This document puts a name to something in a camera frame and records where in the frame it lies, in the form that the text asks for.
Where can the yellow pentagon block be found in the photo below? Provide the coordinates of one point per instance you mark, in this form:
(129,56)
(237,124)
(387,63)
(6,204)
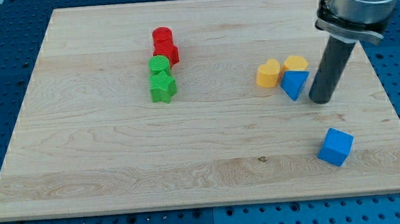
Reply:
(295,62)

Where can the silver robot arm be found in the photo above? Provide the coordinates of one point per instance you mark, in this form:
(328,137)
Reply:
(355,20)

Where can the blue cube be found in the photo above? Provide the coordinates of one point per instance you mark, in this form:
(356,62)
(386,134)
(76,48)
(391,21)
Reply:
(336,147)

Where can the yellow heart block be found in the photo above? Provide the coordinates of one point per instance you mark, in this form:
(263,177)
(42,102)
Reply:
(268,74)

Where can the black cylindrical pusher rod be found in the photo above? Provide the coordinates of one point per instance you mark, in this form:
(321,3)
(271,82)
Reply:
(332,65)

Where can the green star block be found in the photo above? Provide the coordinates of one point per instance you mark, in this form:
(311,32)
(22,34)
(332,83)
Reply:
(162,87)

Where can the red star block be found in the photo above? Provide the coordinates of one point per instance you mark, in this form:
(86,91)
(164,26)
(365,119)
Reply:
(169,50)

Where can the blue triangular prism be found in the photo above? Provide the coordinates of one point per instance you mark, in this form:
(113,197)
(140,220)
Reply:
(293,82)

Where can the light wooden board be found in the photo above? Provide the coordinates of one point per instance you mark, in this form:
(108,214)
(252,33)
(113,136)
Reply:
(90,141)

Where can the green cylinder block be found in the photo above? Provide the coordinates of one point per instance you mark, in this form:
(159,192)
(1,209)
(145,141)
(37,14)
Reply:
(158,64)

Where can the red cylinder block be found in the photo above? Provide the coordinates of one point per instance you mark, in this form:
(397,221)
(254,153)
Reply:
(162,36)

